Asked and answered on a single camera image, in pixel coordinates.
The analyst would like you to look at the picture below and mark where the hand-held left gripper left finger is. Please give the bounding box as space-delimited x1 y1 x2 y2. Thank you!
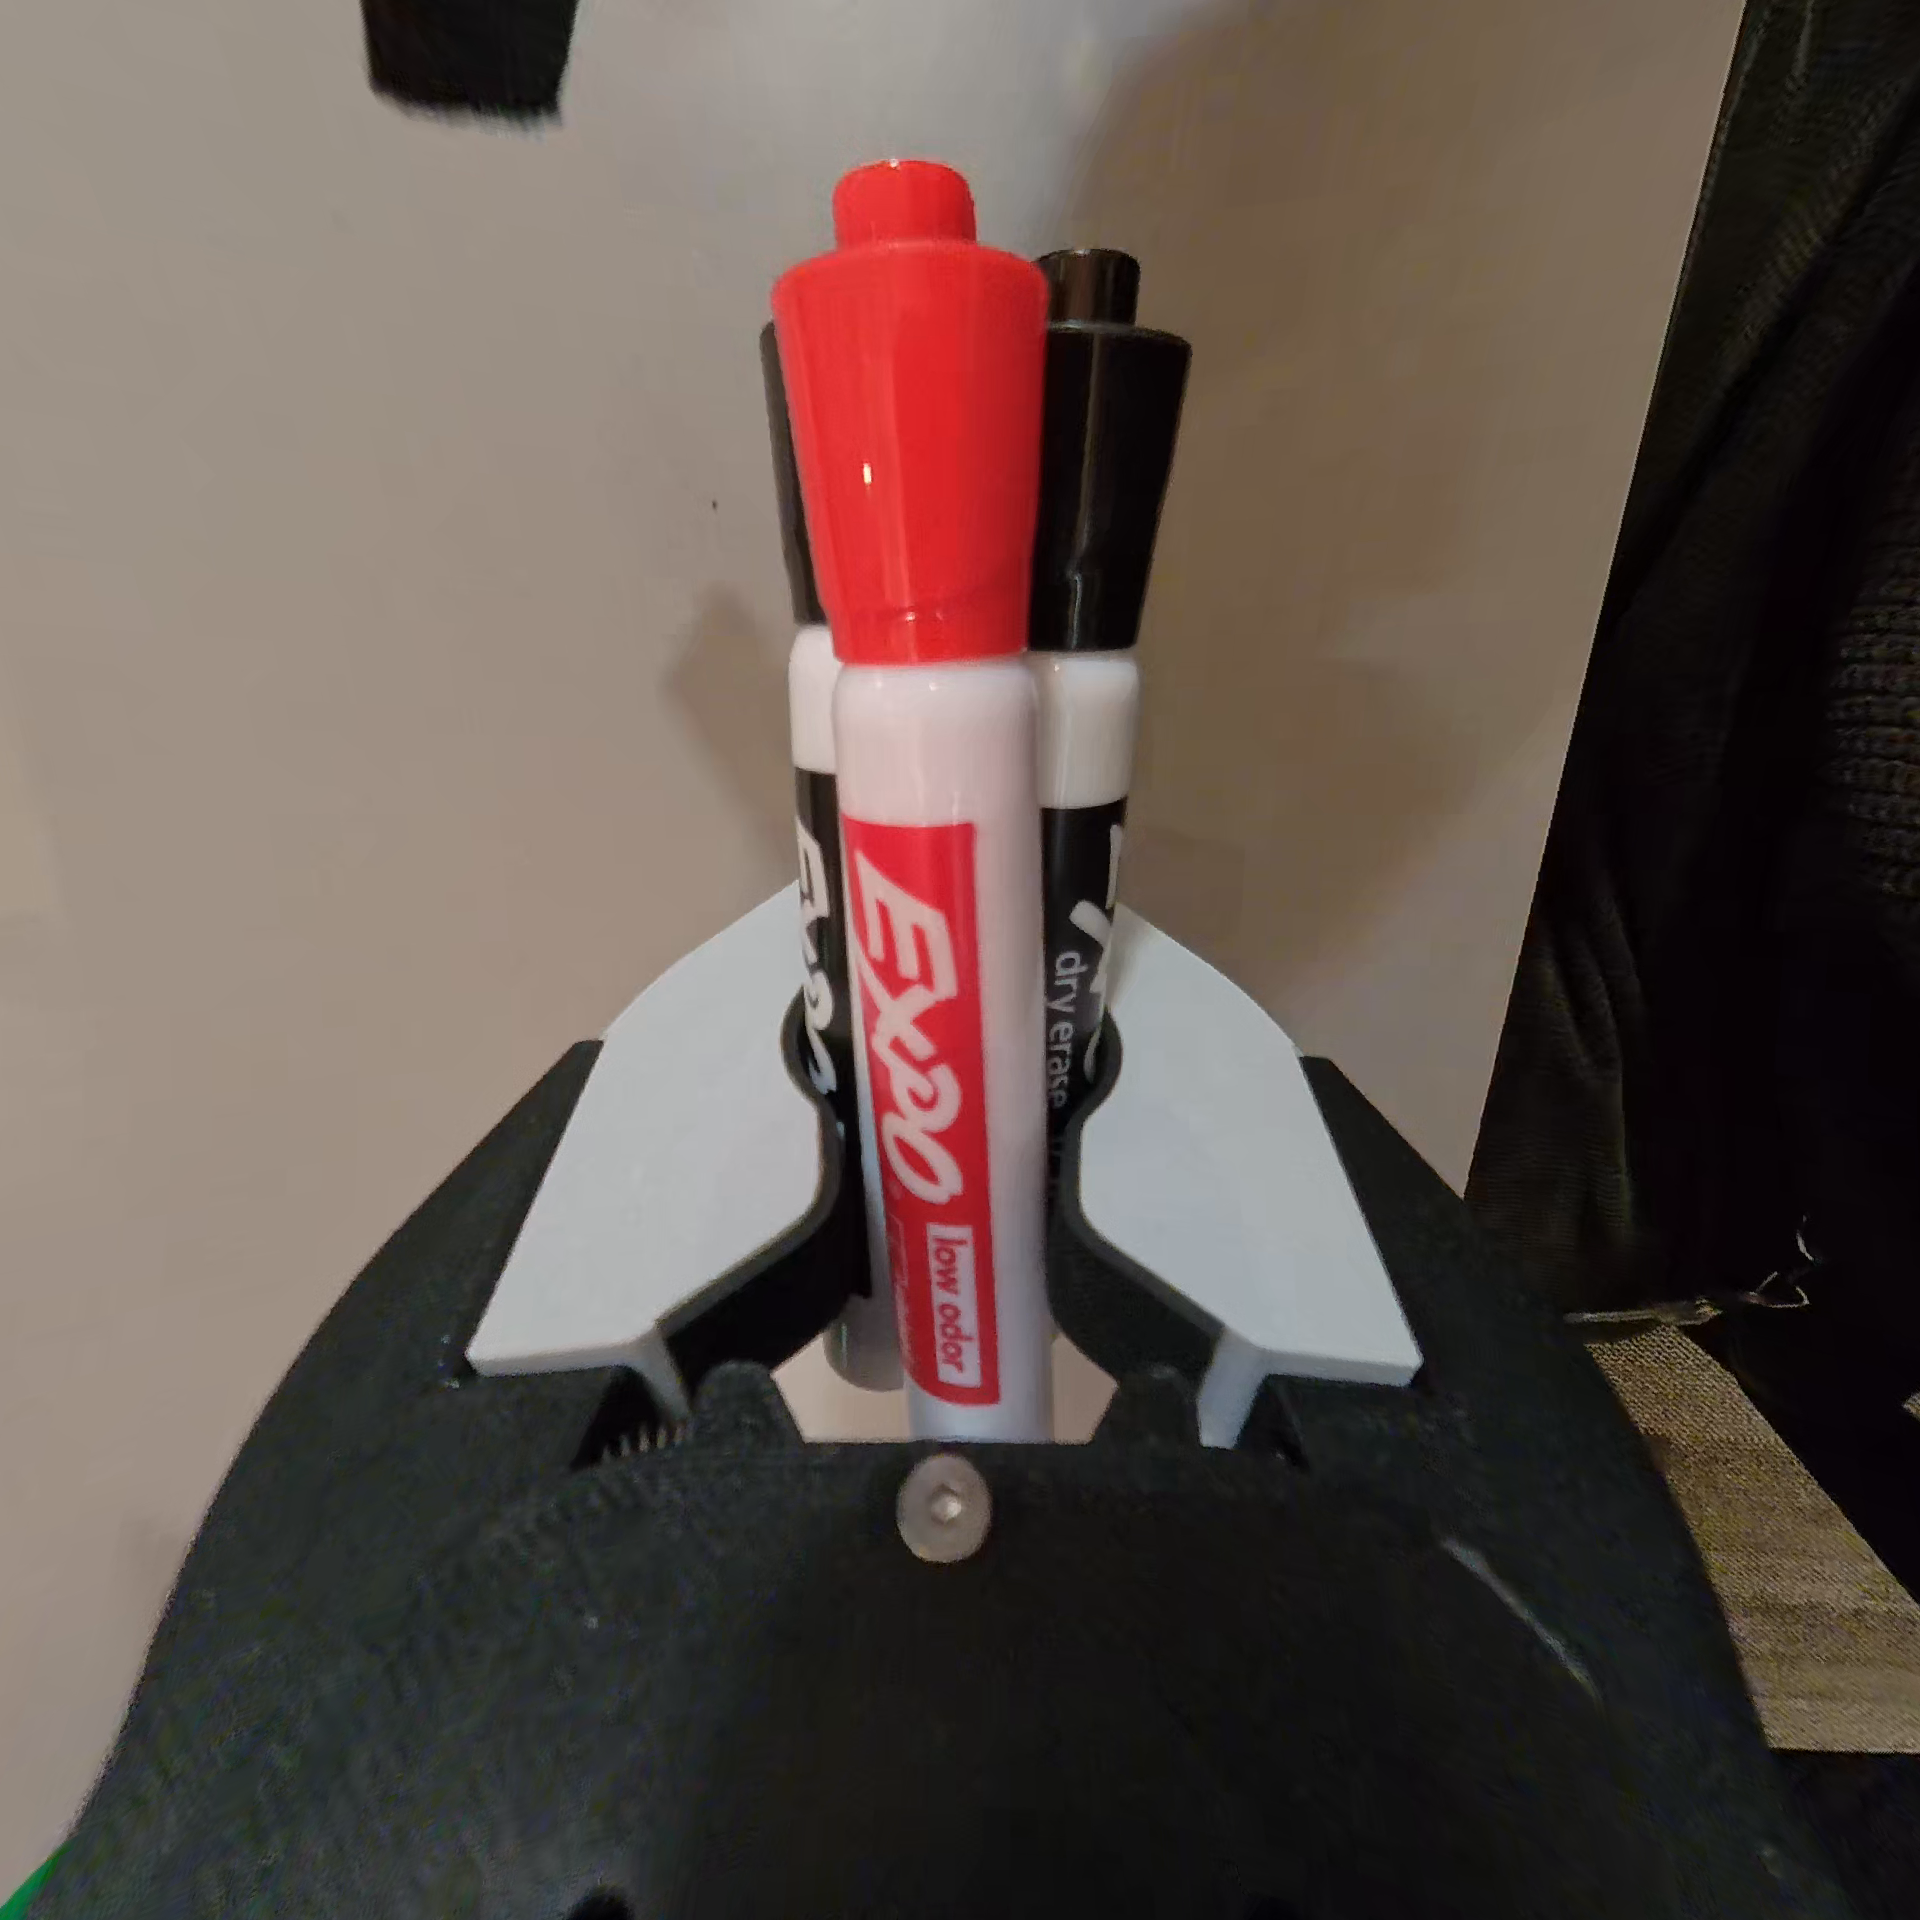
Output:
464 891 876 1421

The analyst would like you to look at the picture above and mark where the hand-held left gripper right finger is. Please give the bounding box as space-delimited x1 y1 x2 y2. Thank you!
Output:
1048 907 1423 1451

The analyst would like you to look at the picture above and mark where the black dry erase marker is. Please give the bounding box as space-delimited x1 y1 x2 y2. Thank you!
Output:
756 312 876 1393
1025 245 1198 1161

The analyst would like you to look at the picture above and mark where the red dry erase marker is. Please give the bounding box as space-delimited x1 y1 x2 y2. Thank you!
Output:
768 159 1052 1448

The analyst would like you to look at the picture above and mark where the black velcro strap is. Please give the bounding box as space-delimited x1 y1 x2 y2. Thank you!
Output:
364 0 582 135

